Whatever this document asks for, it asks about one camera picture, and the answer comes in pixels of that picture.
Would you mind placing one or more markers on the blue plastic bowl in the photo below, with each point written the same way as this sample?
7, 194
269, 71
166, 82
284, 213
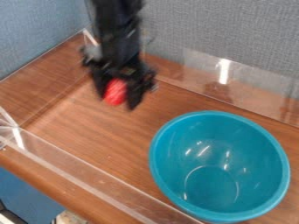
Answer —
220, 166

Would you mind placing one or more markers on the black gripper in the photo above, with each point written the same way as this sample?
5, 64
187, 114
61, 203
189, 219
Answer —
134, 72

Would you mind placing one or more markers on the clear acrylic left barrier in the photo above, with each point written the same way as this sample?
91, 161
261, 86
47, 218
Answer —
38, 84

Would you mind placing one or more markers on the clear acrylic corner bracket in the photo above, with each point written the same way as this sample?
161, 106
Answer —
90, 39

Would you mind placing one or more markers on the clear acrylic front barrier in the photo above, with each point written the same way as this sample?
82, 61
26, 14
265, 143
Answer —
107, 188

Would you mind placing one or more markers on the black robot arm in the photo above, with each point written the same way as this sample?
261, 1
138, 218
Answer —
115, 61

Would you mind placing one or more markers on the clear acrylic barrier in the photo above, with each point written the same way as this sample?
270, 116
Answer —
244, 86
38, 84
107, 188

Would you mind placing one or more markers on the clear acrylic front bracket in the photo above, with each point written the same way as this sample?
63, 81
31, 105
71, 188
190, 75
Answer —
10, 131

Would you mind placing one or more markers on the red toy strawberry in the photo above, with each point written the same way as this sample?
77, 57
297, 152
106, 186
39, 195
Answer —
115, 93

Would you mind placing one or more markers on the clear acrylic back barrier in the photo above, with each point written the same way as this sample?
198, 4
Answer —
244, 86

